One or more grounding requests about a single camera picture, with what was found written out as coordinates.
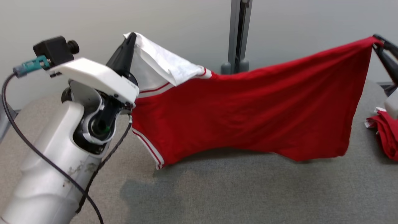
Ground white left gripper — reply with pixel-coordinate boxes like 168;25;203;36
46;32;140;108

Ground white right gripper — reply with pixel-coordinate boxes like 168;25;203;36
372;33;398;119

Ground red shorts with white trim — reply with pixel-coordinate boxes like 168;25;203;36
364;107;398;162

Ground red jersey with white stripes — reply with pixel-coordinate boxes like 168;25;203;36
123;32;382;170

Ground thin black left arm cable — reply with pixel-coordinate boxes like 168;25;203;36
76;114;133;215

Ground black left cable teal connector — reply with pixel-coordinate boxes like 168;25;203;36
2;55;104;224

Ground grey partition post with feet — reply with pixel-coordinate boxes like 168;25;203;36
221;0;253;75

